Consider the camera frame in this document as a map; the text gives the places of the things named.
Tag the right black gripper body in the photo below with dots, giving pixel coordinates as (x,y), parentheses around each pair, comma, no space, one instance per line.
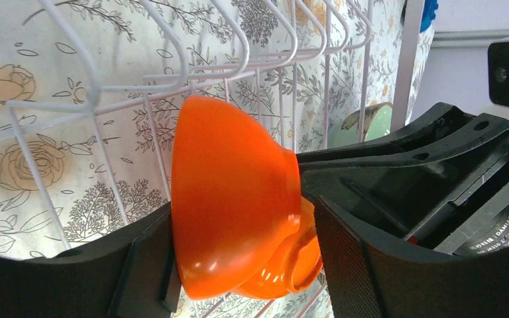
(462,209)

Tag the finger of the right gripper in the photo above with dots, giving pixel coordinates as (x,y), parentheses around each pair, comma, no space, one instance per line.
(373,180)

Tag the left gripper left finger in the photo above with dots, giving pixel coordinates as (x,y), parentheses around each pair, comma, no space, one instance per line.
(130,272)

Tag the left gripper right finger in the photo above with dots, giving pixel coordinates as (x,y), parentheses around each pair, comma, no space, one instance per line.
(371,273)

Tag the pale green bowl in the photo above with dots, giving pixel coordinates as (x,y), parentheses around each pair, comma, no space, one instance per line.
(377,122)

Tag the orange bowl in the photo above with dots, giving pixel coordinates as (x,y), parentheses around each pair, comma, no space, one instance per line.
(293,267)
(236,196)

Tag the white wire dish rack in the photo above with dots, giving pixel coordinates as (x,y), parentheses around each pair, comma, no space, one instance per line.
(211,80)

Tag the blue toy block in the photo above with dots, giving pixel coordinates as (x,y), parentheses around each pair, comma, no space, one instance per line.
(428,15)

